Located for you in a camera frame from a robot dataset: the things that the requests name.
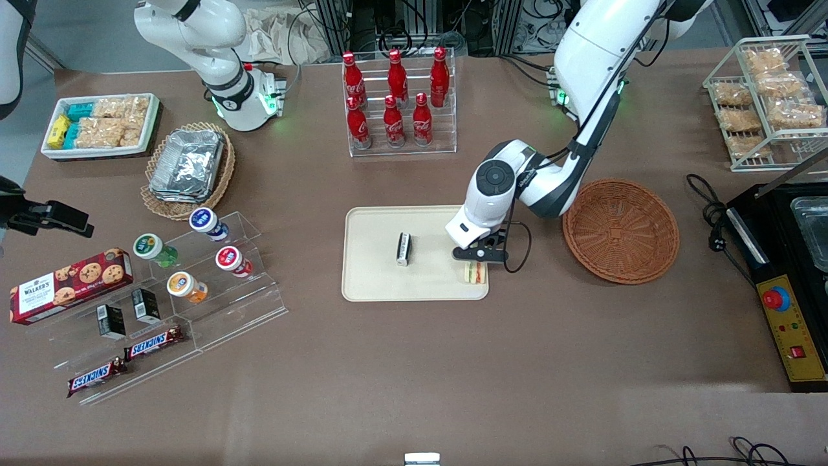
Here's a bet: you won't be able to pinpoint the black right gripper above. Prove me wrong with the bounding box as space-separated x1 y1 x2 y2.
0 175 96 238

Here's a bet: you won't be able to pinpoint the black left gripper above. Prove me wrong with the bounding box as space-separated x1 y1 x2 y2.
452 230 510 270

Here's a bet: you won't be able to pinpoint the beige plastic tray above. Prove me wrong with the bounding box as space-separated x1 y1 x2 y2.
342 205 490 303

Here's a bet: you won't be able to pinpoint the white rectangular snack tray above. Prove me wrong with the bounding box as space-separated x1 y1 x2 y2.
40 93 162 161

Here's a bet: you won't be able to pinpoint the brown wicker basket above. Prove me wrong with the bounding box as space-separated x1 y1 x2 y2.
562 179 681 285

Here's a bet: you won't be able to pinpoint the light wicker basket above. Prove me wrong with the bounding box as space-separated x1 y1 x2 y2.
140 122 237 222

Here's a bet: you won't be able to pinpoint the red Walkers cookie box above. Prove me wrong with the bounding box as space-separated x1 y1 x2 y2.
9 248 135 326

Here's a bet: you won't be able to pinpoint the green lid drink cup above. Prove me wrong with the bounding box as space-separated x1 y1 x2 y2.
133 233 179 269

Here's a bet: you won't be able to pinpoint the yellow snack pack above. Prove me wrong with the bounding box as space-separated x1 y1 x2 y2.
47 115 71 149

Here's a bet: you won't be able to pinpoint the small black box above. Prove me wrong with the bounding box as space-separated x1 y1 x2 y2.
131 288 162 326
96 304 127 341

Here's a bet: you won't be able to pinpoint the orange lid drink cup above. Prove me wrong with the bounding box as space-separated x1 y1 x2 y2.
167 271 210 305

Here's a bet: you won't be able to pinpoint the stack of foil trays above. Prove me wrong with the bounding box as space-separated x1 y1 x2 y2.
149 129 226 205

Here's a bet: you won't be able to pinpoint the blue lid drink cup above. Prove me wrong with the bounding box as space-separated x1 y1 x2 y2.
189 207 230 243

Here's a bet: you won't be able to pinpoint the clear acrylic bottle rack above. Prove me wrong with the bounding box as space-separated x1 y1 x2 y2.
342 48 458 159

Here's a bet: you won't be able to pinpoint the Snickers bar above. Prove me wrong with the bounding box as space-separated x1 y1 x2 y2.
67 359 128 399
123 326 186 362

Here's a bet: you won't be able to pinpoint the red cola bottle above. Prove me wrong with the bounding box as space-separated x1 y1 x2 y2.
347 96 373 151
413 93 433 148
383 94 406 149
342 52 368 111
430 47 451 109
387 49 409 107

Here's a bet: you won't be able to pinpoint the red lid drink cup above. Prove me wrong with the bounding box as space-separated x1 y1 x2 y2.
215 246 254 280

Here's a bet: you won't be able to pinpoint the clear acrylic stepped stand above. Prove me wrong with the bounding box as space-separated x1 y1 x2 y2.
29 211 289 408

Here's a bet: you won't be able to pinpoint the crumpled beige paper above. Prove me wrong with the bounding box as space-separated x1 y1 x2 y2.
246 6 332 66

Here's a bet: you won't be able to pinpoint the bagged pastry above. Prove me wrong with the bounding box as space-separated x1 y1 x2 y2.
744 49 789 76
718 107 763 134
767 98 826 129
754 72 810 100
712 82 755 108
726 134 772 160

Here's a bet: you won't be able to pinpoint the black tabletop appliance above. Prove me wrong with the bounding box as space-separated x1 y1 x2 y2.
726 183 828 285

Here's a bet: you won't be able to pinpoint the red emergency stop button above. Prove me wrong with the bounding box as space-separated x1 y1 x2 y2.
762 285 792 313

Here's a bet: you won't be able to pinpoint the yellow control panel box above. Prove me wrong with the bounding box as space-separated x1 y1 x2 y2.
756 274 828 394

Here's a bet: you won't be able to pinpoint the grey metal bar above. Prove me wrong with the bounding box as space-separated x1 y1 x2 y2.
754 148 828 199

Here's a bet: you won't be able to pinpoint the clear glass container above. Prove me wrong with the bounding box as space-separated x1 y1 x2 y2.
789 197 828 273

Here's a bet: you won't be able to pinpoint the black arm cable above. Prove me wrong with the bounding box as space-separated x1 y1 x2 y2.
502 146 583 274

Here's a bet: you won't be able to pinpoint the black power cable with plug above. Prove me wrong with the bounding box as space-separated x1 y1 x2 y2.
686 173 759 287

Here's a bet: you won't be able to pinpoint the aluminium frame with cables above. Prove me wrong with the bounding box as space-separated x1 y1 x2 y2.
314 0 466 58
495 0 584 56

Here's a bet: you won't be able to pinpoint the white wire rack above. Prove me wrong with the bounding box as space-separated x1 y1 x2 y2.
703 35 828 173

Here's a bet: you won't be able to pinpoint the black floor cables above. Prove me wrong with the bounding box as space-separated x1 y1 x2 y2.
631 437 811 466

